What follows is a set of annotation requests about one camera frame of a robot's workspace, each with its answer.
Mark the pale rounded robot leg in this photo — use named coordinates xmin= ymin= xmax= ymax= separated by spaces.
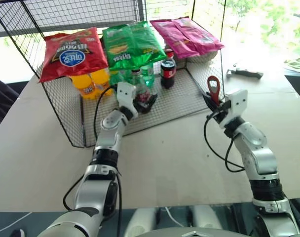
xmin=191 ymin=204 xmax=223 ymax=230
xmin=126 ymin=207 xmax=157 ymax=236

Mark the glass cola bottle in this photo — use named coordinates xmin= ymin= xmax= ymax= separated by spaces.
xmin=131 ymin=69 xmax=153 ymax=114

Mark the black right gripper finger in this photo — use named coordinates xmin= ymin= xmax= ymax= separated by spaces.
xmin=202 ymin=94 xmax=216 ymax=113
xmin=206 ymin=92 xmax=224 ymax=108

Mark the black wire grid rack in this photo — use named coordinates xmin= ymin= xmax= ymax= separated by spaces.
xmin=0 ymin=0 xmax=227 ymax=149

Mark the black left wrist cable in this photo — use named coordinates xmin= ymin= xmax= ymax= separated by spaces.
xmin=93 ymin=85 xmax=118 ymax=144

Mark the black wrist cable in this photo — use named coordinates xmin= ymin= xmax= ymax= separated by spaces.
xmin=93 ymin=85 xmax=118 ymax=144
xmin=203 ymin=111 xmax=246 ymax=173

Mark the green chip bag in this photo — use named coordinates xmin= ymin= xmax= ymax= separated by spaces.
xmin=101 ymin=21 xmax=168 ymax=73

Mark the red bottle opener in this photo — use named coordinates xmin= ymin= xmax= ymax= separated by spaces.
xmin=207 ymin=76 xmax=221 ymax=104

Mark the orange soda plastic bottle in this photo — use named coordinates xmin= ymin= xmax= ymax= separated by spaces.
xmin=90 ymin=68 xmax=114 ymax=97
xmin=71 ymin=74 xmax=98 ymax=100

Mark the black left elbow cable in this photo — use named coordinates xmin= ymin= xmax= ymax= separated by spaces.
xmin=63 ymin=169 xmax=123 ymax=237

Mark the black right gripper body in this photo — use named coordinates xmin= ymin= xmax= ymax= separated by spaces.
xmin=213 ymin=99 xmax=232 ymax=124

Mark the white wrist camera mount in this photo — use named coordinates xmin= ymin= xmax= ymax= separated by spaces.
xmin=218 ymin=89 xmax=249 ymax=129
xmin=115 ymin=82 xmax=137 ymax=107

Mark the red chip bag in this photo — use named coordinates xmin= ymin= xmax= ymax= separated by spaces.
xmin=38 ymin=26 xmax=110 ymax=83

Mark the pink chip bag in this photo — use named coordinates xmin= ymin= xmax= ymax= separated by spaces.
xmin=150 ymin=16 xmax=225 ymax=60

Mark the plastic cola bottle red cap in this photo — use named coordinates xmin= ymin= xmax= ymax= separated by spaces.
xmin=160 ymin=48 xmax=177 ymax=90

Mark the black handled metal tool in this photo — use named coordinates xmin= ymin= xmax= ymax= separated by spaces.
xmin=225 ymin=68 xmax=264 ymax=80

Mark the pale green cloth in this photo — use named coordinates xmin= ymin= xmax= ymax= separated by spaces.
xmin=283 ymin=58 xmax=300 ymax=74

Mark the grey robot torso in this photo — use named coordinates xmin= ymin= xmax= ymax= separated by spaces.
xmin=139 ymin=227 xmax=242 ymax=237

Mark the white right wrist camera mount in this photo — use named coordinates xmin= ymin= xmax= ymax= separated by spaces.
xmin=218 ymin=89 xmax=249 ymax=129

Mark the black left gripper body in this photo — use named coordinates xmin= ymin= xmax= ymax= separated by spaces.
xmin=132 ymin=99 xmax=153 ymax=115

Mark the dark rounded object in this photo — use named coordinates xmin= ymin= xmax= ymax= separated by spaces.
xmin=0 ymin=75 xmax=20 ymax=137

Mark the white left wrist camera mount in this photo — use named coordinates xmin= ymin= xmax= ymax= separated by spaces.
xmin=115 ymin=82 xmax=137 ymax=107

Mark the dark side surface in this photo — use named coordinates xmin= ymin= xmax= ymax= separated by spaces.
xmin=284 ymin=52 xmax=300 ymax=100

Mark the white floor cable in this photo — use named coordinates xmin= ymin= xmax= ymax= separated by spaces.
xmin=164 ymin=206 xmax=188 ymax=228
xmin=0 ymin=211 xmax=33 ymax=233

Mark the green soda plastic bottle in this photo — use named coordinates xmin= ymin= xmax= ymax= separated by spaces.
xmin=109 ymin=70 xmax=127 ymax=92
xmin=140 ymin=62 xmax=156 ymax=87

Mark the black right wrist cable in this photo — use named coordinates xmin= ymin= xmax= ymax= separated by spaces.
xmin=203 ymin=111 xmax=246 ymax=173

